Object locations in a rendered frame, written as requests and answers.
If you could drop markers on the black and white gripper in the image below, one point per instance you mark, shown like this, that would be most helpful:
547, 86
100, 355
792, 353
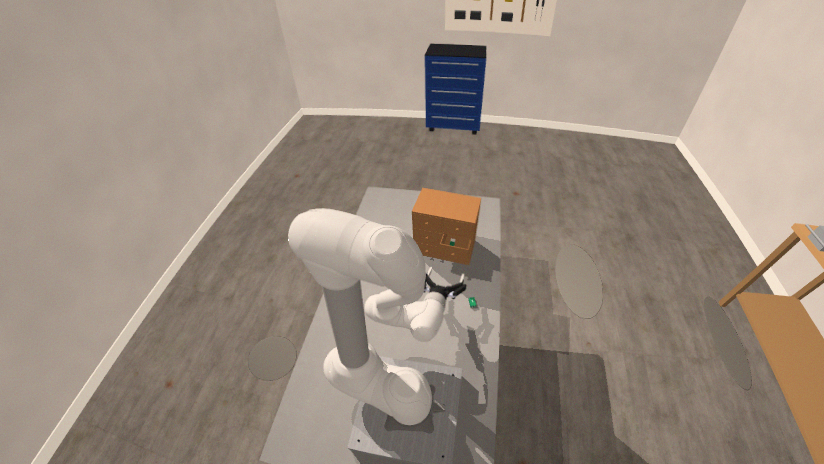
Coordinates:
438, 288

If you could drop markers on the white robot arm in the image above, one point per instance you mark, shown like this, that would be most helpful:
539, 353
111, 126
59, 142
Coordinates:
338, 251

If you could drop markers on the brown wooden chest of drawers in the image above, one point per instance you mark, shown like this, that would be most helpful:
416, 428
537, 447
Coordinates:
449, 206

